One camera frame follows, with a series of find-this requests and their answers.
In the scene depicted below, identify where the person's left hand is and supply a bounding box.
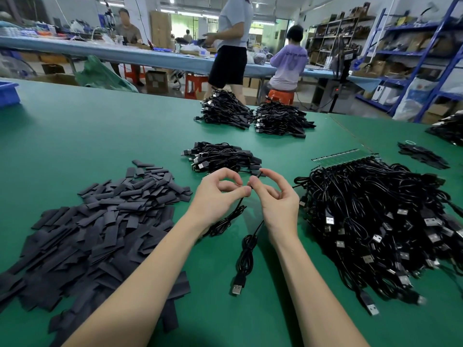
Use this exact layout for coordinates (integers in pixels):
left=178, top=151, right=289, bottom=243
left=184, top=167, right=253, bottom=232

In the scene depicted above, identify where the person's right hand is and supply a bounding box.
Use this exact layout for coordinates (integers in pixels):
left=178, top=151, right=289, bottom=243
left=247, top=167, right=300, bottom=246

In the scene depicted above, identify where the black usb cable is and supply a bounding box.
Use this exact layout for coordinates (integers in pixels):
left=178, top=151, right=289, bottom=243
left=230, top=220, right=265, bottom=297
left=203, top=199, right=248, bottom=239

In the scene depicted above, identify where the heap of finished black cables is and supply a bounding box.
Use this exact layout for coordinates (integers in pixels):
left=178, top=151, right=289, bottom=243
left=182, top=141, right=263, bottom=176

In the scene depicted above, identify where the bundle of black cables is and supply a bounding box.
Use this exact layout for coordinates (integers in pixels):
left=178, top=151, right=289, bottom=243
left=194, top=89, right=256, bottom=131
left=252, top=101, right=316, bottom=139

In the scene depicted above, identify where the large pile of black cables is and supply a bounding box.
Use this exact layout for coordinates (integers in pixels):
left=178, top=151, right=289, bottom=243
left=293, top=155, right=463, bottom=317

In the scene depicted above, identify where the pile of black sleeve strips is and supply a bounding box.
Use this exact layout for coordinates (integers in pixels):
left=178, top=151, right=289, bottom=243
left=0, top=160, right=193, bottom=335

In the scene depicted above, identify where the small bundle of cables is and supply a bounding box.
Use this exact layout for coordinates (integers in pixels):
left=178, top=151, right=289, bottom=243
left=397, top=141, right=451, bottom=171

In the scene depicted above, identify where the huge heap of black cables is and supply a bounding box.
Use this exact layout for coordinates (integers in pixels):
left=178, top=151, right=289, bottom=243
left=424, top=110, right=463, bottom=147

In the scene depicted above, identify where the person's left forearm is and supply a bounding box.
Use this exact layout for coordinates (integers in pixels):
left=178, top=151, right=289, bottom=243
left=64, top=215, right=211, bottom=347

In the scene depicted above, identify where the person's right forearm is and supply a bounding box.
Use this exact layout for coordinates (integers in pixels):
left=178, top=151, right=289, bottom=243
left=275, top=231, right=370, bottom=347

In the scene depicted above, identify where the orange plastic stool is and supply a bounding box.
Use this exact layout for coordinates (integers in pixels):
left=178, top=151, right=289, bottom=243
left=268, top=89, right=296, bottom=106

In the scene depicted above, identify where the small upright cardboard box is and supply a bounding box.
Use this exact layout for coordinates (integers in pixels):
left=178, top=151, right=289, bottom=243
left=146, top=69, right=171, bottom=94

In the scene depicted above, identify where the black tripod stand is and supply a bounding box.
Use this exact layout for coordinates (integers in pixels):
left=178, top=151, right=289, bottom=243
left=314, top=32, right=355, bottom=114

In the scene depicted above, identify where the green plastic bag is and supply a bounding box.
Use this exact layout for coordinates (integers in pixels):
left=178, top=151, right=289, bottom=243
left=74, top=55, right=138, bottom=93

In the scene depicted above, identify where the white plastic bag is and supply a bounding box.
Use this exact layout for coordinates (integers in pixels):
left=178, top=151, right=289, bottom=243
left=392, top=77, right=435, bottom=121

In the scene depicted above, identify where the dark storage shelf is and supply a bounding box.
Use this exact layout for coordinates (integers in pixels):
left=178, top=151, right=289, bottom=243
left=307, top=3, right=371, bottom=66

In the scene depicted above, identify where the long blue work table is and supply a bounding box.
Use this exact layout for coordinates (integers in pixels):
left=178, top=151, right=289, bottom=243
left=0, top=36, right=381, bottom=80

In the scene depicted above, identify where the open cardboard box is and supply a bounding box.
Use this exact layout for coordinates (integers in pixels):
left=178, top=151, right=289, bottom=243
left=36, top=73, right=79, bottom=86

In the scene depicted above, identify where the blue metal shelving rack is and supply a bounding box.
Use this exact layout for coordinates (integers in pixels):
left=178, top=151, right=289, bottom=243
left=354, top=0, right=463, bottom=123

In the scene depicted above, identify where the blue plastic bin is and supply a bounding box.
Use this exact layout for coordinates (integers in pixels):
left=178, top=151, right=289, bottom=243
left=0, top=80, right=20, bottom=109

